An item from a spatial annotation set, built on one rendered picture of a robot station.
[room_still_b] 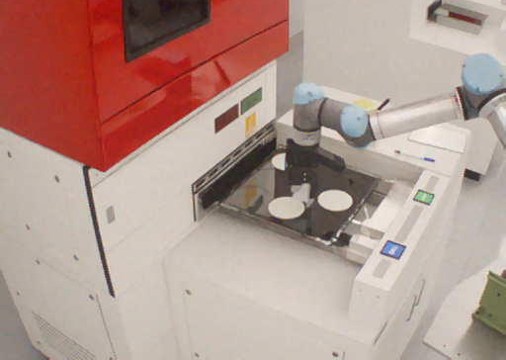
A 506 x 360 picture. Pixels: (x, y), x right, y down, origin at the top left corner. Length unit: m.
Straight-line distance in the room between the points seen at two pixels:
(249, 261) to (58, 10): 0.87
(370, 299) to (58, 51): 0.90
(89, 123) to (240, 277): 0.61
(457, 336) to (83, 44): 1.11
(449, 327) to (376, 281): 0.27
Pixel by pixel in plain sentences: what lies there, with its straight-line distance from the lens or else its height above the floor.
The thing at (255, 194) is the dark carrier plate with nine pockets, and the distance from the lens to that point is 1.71.
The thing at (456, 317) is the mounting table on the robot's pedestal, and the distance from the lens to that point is 1.51.
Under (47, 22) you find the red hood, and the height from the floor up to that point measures 1.56.
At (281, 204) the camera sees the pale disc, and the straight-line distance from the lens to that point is 1.67.
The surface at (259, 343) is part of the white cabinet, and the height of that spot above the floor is 0.65.
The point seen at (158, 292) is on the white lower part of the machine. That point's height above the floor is 0.71.
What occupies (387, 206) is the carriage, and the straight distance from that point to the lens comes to 1.73.
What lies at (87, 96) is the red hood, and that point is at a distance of 1.17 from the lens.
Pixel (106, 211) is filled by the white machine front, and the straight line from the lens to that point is 1.36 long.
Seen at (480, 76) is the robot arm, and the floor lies 1.40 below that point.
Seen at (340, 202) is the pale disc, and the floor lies 0.90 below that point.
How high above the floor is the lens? 1.88
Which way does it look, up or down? 33 degrees down
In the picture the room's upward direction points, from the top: straight up
